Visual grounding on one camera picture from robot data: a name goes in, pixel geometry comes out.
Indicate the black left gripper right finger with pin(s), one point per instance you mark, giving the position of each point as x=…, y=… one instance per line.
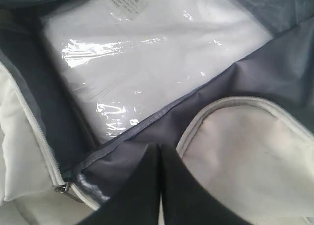
x=185, y=201

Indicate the clear plastic wrapped package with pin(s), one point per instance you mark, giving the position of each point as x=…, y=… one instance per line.
x=124, y=60

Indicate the cream fabric duffel bag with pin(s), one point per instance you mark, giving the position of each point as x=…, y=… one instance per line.
x=246, y=135

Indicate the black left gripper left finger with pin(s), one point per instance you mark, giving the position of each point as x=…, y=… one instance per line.
x=137, y=201

